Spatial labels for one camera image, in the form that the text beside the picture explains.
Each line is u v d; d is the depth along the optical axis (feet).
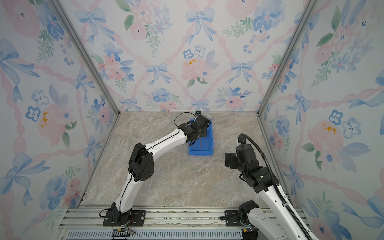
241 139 2.05
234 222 2.40
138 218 2.44
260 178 1.58
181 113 2.52
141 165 1.96
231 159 2.14
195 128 2.31
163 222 2.40
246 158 1.72
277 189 1.47
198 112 2.67
